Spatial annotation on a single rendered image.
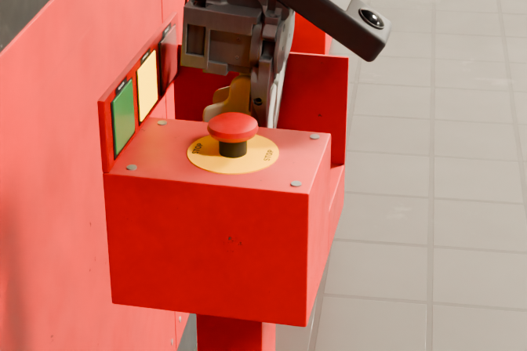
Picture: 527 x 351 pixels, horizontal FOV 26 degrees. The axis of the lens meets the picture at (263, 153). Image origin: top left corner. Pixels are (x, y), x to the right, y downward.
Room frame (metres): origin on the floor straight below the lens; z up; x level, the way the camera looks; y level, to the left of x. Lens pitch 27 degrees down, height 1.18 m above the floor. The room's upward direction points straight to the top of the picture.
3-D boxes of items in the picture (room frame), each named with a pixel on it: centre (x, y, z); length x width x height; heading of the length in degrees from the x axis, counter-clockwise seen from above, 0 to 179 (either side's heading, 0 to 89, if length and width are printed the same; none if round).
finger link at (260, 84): (0.87, 0.00, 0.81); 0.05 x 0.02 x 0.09; 168
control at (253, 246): (0.85, 0.02, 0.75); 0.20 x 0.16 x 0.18; 168
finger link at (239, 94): (0.88, 0.02, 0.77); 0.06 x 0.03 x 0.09; 78
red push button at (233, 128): (0.80, 0.02, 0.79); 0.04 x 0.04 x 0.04
